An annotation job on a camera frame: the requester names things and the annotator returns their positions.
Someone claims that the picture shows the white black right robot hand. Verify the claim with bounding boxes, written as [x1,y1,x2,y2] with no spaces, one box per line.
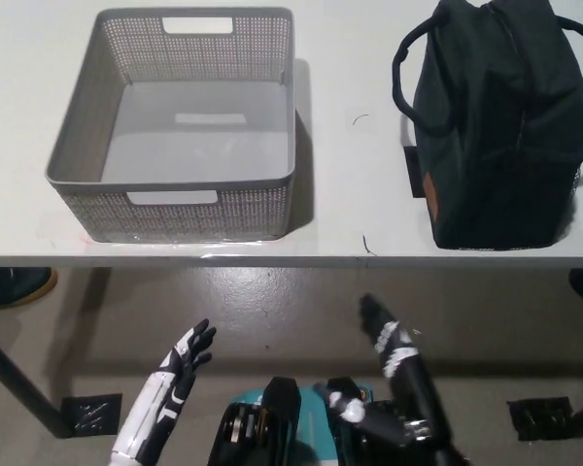
[359,293,425,380]

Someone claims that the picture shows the dark green fabric lunch bag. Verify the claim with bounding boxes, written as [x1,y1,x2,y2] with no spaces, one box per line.
[391,0,583,253]

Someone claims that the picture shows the black teal robot torso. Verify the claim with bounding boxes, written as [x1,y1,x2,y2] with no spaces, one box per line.
[208,376,419,466]

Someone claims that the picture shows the black tape piece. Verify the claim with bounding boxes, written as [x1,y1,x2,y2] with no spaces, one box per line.
[404,144,423,199]

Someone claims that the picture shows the grey perforated plastic basket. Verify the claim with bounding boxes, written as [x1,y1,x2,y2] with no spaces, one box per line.
[45,5,298,244]

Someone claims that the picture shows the dark round object yellow rim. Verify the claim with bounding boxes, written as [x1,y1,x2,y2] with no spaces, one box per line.
[0,267,59,313]

